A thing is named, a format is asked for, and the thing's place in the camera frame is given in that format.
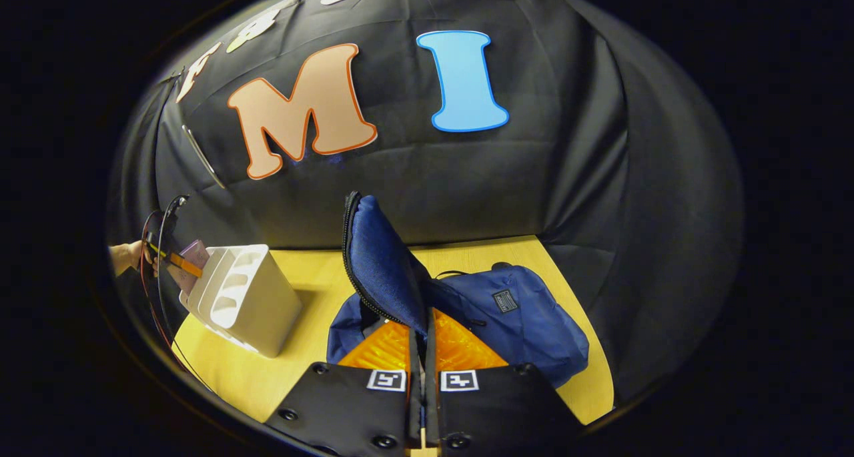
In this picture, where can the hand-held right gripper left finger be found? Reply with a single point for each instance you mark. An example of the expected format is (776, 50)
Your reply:
(413, 403)

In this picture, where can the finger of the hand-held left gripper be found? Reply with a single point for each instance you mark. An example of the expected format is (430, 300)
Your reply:
(187, 265)

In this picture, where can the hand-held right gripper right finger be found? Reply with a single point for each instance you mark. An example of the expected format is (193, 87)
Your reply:
(432, 403)

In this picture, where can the book with pink cover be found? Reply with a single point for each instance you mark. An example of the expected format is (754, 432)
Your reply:
(193, 253)

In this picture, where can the white plastic bookshelf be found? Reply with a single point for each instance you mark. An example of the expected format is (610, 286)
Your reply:
(267, 310)

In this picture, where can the blue schoolbag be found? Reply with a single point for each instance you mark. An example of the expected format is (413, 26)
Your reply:
(520, 323)

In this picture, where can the black backdrop cloth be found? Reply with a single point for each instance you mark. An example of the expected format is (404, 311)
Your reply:
(567, 143)

